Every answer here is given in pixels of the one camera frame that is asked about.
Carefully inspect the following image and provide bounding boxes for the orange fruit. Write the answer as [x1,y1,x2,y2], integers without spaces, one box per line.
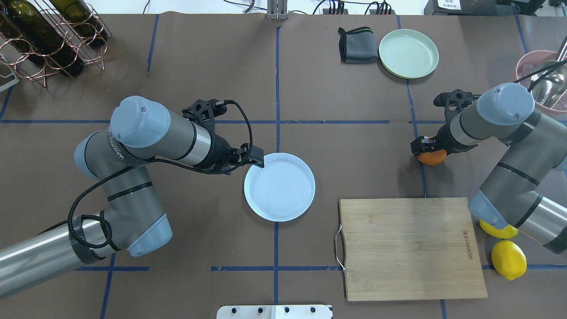
[417,149,447,166]

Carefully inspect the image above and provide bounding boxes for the aluminium frame post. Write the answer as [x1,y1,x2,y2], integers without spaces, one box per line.
[267,0,289,21]

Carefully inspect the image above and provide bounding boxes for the copper wire bottle rack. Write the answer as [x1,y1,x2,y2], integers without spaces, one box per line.
[1,0,116,87]

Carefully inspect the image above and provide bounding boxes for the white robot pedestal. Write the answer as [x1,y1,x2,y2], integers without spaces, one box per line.
[216,304,334,319]

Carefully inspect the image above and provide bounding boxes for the yellow lemon near board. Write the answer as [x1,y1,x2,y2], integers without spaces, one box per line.
[479,220,519,240]

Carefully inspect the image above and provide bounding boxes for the pink bowl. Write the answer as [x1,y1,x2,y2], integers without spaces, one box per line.
[512,50,567,121]

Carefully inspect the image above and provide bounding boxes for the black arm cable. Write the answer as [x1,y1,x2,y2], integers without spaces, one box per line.
[67,100,254,249]

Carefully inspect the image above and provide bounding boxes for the bamboo cutting board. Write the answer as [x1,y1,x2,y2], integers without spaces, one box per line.
[338,198,488,302]

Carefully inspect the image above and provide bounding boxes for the yellow lemon far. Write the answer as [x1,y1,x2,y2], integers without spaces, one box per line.
[490,240,527,281]

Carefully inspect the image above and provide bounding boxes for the light blue plate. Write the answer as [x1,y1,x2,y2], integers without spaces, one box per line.
[244,153,316,222]

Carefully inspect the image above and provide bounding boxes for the dark wine bottle middle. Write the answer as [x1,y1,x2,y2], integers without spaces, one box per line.
[1,0,84,77]

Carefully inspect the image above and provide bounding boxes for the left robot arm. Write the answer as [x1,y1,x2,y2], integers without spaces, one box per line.
[0,96,264,298]

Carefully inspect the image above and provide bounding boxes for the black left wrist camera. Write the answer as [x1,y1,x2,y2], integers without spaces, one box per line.
[182,99,228,135]

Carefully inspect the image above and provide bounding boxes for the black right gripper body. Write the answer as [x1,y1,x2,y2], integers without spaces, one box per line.
[434,124,476,155]

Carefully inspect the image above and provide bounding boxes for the white wire cup rack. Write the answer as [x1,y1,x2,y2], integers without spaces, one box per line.
[0,53,20,92]

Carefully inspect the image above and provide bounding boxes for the dark wine bottle lower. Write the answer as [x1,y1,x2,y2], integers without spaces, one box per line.
[0,14,45,67]

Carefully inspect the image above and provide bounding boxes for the black power strip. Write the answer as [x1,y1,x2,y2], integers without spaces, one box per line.
[312,0,395,16]

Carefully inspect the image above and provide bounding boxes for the dark grey folded cloth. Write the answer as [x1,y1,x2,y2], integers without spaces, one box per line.
[338,27,379,64]

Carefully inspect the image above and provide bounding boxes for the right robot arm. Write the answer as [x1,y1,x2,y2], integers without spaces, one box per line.
[411,82,567,256]

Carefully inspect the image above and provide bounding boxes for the dark wine bottle upper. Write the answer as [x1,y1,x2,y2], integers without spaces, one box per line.
[50,0,108,48]

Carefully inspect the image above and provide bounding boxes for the light green plate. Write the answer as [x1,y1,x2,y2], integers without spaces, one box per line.
[378,29,439,79]

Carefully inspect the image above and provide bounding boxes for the dark wine bottle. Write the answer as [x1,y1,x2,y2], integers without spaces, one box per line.
[1,0,84,77]
[50,0,108,48]
[0,14,45,67]

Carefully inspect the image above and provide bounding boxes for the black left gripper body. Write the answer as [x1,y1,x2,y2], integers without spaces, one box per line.
[201,135,249,174]

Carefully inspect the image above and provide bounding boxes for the metal scoop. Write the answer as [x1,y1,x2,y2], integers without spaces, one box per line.
[528,38,567,109]

